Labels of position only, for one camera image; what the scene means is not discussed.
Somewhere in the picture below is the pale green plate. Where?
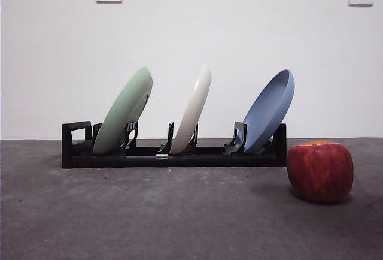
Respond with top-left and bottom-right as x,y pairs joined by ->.
92,66 -> 154,155

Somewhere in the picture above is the red apple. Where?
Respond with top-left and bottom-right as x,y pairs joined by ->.
287,141 -> 354,203

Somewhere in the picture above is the cream white plate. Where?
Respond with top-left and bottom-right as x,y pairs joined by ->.
169,64 -> 213,155

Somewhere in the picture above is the black plate rack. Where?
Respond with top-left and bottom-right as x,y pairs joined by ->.
61,120 -> 288,170

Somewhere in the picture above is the light blue plate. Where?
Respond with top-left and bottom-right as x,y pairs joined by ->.
241,68 -> 296,154

